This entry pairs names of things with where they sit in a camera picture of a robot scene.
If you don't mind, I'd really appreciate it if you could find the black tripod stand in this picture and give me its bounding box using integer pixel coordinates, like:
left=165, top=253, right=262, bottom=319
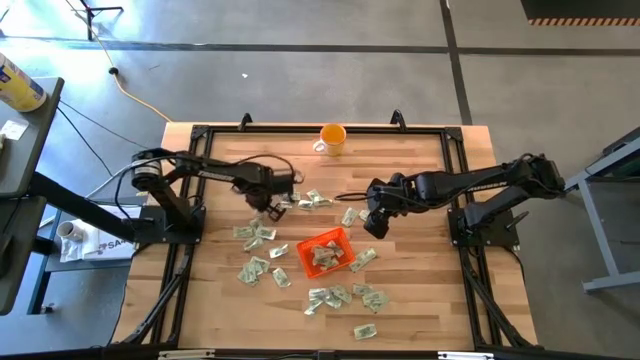
left=74, top=0, right=125, bottom=42

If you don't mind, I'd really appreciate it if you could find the yellow extension cable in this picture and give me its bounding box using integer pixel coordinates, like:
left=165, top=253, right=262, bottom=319
left=63, top=0, right=174, bottom=124

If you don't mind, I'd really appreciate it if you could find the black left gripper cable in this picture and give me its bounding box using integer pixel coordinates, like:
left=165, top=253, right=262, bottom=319
left=233, top=152, right=306, bottom=185

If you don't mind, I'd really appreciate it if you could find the yellow blue wipes canister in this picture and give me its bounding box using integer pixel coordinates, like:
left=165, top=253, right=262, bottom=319
left=0, top=51, right=48, bottom=113

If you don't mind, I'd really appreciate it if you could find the black desk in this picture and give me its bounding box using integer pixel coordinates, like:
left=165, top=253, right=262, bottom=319
left=0, top=194, right=50, bottom=317

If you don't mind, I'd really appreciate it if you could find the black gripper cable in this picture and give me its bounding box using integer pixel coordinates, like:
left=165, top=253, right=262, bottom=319
left=233, top=152, right=306, bottom=185
left=333, top=191, right=374, bottom=203

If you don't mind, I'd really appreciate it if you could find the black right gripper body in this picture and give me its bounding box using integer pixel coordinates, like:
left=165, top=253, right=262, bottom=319
left=367, top=182, right=401, bottom=219

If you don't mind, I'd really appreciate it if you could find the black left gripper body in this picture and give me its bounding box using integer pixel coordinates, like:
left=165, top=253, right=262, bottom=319
left=230, top=180, right=281, bottom=214

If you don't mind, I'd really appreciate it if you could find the blue shelf frame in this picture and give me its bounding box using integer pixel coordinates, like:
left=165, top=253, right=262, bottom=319
left=27, top=209, right=64, bottom=317

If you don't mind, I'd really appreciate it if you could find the black slanted beam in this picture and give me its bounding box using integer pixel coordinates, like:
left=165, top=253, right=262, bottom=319
left=27, top=171, right=144, bottom=244

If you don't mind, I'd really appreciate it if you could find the black hazard striped mat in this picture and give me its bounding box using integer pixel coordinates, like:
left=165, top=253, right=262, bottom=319
left=519, top=0, right=640, bottom=28

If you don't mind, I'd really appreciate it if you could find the white printed bag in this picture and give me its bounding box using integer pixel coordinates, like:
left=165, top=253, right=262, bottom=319
left=58, top=203, right=140, bottom=265

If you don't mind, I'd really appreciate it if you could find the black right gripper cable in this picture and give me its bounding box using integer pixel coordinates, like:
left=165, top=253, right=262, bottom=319
left=333, top=191, right=374, bottom=203

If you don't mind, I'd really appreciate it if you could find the orange plastic slotted basket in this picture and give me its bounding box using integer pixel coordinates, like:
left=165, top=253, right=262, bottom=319
left=295, top=226, right=358, bottom=280

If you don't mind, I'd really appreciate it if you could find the grey left arm cable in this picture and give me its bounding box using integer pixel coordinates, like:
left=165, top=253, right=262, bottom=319
left=84, top=155, right=174, bottom=200

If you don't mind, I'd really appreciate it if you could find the white metal bracket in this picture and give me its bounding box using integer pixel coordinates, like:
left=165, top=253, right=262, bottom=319
left=158, top=349, right=217, bottom=360
left=437, top=350, right=495, bottom=360

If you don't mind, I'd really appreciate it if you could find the white paper note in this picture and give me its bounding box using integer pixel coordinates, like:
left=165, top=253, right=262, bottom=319
left=0, top=118, right=30, bottom=142

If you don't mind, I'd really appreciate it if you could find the grey metal table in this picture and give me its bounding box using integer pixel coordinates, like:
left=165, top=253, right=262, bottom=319
left=551, top=127, right=640, bottom=295

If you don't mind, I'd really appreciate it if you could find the grey desk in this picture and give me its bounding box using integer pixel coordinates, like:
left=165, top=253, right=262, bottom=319
left=0, top=76, right=66, bottom=200

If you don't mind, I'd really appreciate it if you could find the thin black floor cable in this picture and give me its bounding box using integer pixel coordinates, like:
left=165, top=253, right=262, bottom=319
left=56, top=99, right=151, bottom=177

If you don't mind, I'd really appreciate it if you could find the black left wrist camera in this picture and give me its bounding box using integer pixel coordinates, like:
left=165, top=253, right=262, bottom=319
left=271, top=170, right=297, bottom=191

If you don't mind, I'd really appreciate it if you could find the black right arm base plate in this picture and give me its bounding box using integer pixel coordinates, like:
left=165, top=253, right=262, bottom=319
left=447, top=207, right=530, bottom=250

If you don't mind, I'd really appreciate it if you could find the orange mug white handle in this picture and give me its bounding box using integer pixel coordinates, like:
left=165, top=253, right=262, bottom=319
left=312, top=122, right=348, bottom=158

